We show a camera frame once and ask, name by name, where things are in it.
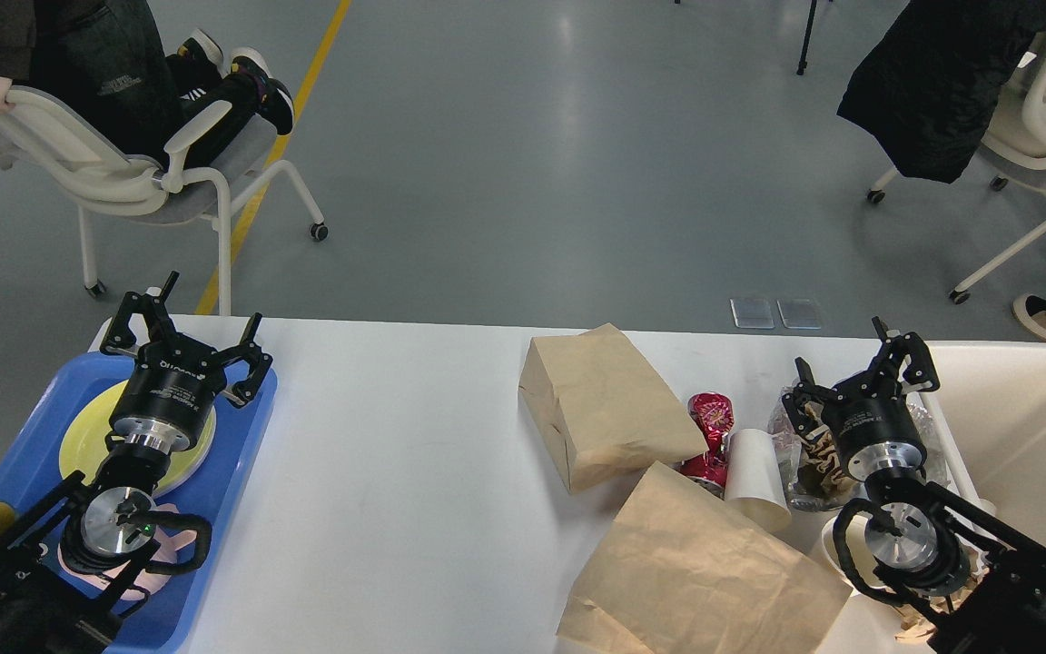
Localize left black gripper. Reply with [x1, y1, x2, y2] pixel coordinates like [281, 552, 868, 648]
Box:
[99, 271, 273, 452]

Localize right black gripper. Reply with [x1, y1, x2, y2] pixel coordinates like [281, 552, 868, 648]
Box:
[782, 316, 941, 481]

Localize yellow plastic plate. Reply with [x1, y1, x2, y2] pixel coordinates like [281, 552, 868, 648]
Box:
[58, 380, 215, 497]

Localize pink HOME mug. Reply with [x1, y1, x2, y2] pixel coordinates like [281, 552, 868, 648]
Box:
[61, 527, 195, 601]

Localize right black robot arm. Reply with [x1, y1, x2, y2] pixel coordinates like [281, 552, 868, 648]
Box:
[782, 318, 1046, 653]

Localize pale green plate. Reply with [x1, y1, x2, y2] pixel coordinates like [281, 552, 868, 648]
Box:
[153, 409, 217, 500]

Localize right floor plate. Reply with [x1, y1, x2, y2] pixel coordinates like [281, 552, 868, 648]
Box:
[776, 299, 823, 330]

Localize floor plate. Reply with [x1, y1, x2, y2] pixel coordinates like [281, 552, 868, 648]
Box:
[776, 299, 823, 330]
[730, 297, 775, 330]

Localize clear bag with brown paper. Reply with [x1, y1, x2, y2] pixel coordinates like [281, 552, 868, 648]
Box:
[767, 393, 950, 512]

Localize blue plastic tray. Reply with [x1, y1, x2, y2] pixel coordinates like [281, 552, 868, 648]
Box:
[0, 352, 278, 652]

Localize white paper cup upright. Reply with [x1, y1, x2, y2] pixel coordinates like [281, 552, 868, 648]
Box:
[814, 516, 868, 585]

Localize left floor plate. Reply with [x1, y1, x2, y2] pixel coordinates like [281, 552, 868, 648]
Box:
[730, 297, 775, 330]

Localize white paper cup lying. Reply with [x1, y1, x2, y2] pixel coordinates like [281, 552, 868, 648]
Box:
[724, 428, 790, 533]

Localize red crumpled snack wrapper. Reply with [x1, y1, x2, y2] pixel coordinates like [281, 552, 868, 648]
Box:
[680, 392, 735, 498]

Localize white plastic bin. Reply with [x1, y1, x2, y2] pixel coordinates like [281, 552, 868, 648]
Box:
[930, 341, 1046, 546]

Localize grey office chair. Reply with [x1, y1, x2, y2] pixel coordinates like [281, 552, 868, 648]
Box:
[0, 85, 329, 316]

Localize lower brown paper bag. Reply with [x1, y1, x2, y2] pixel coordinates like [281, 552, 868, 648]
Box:
[558, 463, 848, 653]

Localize upper brown paper bag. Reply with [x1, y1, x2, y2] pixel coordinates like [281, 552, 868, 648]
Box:
[518, 323, 708, 494]

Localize black jacket on chair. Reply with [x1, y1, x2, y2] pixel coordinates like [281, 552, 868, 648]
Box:
[837, 1, 1046, 183]

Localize person in black clothes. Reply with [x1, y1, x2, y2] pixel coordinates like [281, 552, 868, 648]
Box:
[0, 1, 294, 167]

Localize black stand leg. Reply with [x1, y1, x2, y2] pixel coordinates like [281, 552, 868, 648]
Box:
[795, 0, 819, 77]

